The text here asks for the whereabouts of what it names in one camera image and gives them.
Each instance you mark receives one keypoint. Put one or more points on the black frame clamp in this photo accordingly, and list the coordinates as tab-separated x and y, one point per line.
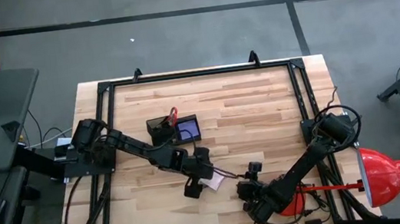
137	74
253	58

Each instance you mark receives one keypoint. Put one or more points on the white floor scrap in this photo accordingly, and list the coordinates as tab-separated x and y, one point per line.
132	40

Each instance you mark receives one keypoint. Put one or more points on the white power adapter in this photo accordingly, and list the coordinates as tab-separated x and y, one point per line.
62	141

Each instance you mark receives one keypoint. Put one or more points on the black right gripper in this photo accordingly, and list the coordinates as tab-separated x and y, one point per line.
258	199

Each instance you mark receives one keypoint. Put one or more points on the purple sticky note pad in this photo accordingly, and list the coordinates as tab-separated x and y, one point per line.
184	136

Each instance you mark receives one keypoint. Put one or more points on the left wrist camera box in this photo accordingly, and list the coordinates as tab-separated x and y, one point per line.
194	188

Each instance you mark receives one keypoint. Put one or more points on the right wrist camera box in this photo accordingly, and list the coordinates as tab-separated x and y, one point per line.
255	168

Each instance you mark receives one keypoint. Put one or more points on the black aluminium table frame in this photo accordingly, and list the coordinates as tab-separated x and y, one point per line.
198	73

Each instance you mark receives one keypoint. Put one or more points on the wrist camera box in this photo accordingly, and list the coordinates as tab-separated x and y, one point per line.
194	188
255	168

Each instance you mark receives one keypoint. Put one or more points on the black mesh desk organizer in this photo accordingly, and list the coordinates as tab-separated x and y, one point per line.
151	124

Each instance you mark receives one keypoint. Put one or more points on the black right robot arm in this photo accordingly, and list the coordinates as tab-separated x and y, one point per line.
303	162

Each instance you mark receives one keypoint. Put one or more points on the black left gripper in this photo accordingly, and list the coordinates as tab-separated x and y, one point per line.
199	164

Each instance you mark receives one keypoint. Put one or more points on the black triangular desk bracket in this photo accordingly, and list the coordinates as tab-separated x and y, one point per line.
12	129

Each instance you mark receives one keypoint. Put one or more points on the pink sticky note pad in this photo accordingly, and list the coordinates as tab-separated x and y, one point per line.
215	182

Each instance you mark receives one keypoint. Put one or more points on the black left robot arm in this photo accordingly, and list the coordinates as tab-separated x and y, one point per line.
131	146

